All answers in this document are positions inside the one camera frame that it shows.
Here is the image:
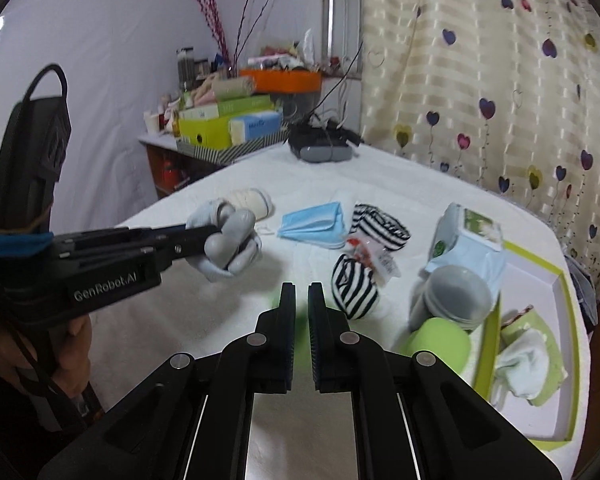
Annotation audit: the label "grey bowl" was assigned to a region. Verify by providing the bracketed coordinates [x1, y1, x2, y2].
[422, 265, 496, 332]

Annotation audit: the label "striped sock rolled ring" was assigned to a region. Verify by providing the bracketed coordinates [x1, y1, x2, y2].
[352, 203, 412, 252]

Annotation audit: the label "cream curtain with hearts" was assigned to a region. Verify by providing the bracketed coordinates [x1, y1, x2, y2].
[360, 0, 600, 306]

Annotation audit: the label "cluttered side shelf boxes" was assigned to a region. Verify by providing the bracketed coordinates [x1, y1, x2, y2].
[177, 95, 281, 149]

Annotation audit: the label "striped sock ball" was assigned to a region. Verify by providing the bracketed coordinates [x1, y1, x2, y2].
[331, 254, 381, 322]

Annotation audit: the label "cream sock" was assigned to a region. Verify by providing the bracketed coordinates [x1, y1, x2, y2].
[228, 187, 274, 219]

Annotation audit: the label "person's left hand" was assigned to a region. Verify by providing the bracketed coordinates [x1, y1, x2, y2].
[0, 316, 94, 396]

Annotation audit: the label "orange box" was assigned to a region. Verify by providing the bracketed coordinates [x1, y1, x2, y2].
[240, 69, 323, 95]

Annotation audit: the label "light blue wet wipes pack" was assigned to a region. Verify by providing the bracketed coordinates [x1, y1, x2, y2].
[424, 202, 506, 306]

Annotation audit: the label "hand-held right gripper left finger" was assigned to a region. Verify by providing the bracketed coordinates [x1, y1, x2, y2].
[37, 283, 296, 480]

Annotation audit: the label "blue face mask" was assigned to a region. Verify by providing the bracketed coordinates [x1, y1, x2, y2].
[277, 201, 346, 251]

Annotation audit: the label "white sock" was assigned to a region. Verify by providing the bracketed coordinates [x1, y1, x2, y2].
[490, 327, 557, 406]

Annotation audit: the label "thin black cable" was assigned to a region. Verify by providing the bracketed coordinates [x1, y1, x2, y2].
[307, 40, 364, 126]

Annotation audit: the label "grey glove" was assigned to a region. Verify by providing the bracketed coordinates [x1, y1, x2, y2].
[185, 198, 264, 283]

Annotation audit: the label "white box with green rim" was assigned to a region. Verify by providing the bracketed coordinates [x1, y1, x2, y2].
[472, 240, 579, 443]

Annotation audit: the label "dark glass jar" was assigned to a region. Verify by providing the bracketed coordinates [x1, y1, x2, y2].
[176, 47, 196, 93]

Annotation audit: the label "window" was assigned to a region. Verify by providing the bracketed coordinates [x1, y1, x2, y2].
[324, 0, 366, 81]

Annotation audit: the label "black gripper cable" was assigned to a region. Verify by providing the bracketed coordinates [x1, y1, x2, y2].
[10, 63, 93, 411]

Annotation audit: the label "dark cloth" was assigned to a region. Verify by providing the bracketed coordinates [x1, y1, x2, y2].
[567, 255, 600, 333]

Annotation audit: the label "blue and white tissue box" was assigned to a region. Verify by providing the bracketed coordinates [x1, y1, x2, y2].
[229, 110, 284, 144]

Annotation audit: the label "black white striped tray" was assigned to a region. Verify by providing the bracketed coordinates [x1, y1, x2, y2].
[176, 127, 290, 165]

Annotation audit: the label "pile of small packets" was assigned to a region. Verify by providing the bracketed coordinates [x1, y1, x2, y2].
[250, 27, 342, 74]

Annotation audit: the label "person's left forearm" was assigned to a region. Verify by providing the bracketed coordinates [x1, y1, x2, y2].
[0, 350, 88, 480]

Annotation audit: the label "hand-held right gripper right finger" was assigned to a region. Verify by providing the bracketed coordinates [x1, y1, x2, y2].
[309, 283, 563, 480]

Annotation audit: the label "beige rolled towel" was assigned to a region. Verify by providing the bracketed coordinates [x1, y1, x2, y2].
[210, 77, 256, 102]

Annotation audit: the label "clear plastic packet red print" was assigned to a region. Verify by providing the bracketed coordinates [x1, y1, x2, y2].
[349, 237, 402, 288]

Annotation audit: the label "pink rolled towel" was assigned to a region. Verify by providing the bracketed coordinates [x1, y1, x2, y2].
[190, 85, 217, 107]

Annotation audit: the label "red dried branches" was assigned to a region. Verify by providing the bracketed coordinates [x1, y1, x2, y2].
[189, 0, 232, 68]

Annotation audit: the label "dark dried branches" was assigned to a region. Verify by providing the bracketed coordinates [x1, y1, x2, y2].
[232, 0, 289, 68]

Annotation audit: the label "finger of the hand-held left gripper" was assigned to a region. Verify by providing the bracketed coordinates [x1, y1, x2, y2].
[75, 236, 221, 273]
[55, 225, 221, 252]

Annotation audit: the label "grey and black device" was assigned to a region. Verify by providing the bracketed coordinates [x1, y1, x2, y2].
[287, 119, 364, 163]

